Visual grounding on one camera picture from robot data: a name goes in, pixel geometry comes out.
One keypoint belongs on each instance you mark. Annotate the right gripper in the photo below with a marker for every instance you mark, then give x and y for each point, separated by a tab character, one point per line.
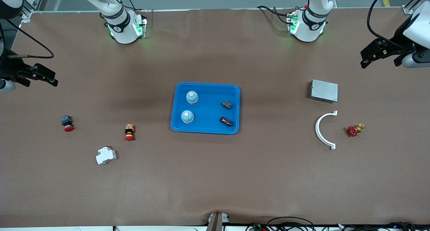
9	68

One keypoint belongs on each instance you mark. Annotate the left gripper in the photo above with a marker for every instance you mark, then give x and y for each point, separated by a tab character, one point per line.
398	34

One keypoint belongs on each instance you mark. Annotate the blue round service bell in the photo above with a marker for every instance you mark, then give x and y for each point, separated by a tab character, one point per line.
187	116
192	97

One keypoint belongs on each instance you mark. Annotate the black capacitor with white print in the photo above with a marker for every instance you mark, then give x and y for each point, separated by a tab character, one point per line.
226	105

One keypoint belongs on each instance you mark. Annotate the dark brown cylindrical capacitor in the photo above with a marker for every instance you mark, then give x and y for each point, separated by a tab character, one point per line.
226	121

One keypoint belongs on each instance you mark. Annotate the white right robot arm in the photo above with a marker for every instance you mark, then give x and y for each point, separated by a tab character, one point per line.
124	29

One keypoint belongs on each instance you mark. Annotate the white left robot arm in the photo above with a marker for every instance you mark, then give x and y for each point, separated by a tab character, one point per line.
309	26

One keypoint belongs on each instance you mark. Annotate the red mushroom emergency stop button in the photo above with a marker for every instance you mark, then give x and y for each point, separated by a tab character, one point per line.
67	121

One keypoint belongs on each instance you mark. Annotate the grey metal box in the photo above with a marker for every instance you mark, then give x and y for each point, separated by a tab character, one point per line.
324	91

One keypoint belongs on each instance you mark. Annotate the red handwheel brass valve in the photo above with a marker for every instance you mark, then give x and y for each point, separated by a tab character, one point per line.
351	131

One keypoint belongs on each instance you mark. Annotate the white circuit breaker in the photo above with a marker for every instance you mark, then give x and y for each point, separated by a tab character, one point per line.
105	156

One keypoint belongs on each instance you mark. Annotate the orange and red push button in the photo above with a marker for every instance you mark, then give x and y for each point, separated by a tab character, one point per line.
129	131

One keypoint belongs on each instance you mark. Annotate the blue plastic tray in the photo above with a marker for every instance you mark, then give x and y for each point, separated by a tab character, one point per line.
208	106

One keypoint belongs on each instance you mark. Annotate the brown table mat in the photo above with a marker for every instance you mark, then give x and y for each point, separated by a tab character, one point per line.
215	177

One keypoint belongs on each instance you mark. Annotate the metal table clamp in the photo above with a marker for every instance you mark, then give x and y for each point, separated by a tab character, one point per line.
215	222

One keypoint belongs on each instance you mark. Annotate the white curved plastic bracket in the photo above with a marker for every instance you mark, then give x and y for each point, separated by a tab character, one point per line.
317	128

